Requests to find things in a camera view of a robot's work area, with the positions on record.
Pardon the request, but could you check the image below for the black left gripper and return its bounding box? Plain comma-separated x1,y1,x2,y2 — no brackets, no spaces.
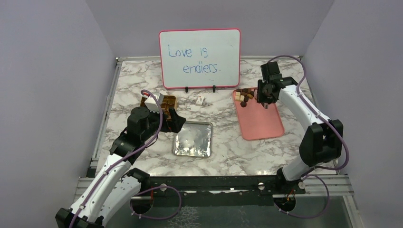
141,105,186,142

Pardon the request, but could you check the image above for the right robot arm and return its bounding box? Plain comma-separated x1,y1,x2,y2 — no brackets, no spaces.
257,61,343,193

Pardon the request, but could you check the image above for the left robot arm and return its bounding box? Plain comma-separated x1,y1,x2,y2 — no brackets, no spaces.
55,106,186,228

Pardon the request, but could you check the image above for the gold chocolate box tray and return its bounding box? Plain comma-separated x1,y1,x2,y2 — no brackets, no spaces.
140,94,178,114

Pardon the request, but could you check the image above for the chocolate pile on tray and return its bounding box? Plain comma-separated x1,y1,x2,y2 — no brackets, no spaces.
233,88,255,108

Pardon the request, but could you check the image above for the silver tin lid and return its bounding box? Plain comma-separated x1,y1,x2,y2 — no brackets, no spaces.
172,121,213,158

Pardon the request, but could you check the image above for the small white card box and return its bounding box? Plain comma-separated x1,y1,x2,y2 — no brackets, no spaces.
196,96,204,105

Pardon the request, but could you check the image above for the pink plastic tray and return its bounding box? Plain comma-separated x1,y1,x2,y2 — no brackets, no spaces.
232,89,285,141

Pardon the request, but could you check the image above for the pink-framed whiteboard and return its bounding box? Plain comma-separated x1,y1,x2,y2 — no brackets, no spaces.
159,28,241,89

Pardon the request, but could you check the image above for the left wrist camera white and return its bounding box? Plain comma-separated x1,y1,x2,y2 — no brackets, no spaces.
144,92,164,113

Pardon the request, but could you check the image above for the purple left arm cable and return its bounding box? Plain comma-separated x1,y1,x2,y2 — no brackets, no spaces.
67,89,163,228

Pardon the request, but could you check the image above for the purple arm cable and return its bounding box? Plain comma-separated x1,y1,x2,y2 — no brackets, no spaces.
67,89,163,228
267,55,350,171

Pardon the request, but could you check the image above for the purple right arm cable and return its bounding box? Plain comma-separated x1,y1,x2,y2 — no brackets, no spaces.
267,55,350,171

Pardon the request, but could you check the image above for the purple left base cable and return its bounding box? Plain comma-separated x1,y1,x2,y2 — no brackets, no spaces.
129,185,183,221

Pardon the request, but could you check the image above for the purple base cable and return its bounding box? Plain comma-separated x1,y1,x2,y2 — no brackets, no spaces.
273,174,331,219
129,185,183,221

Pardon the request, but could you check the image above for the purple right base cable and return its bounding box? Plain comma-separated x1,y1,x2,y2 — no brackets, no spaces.
273,174,331,219

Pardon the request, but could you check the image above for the black table base rail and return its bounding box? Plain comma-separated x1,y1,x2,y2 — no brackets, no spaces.
86,168,306,209

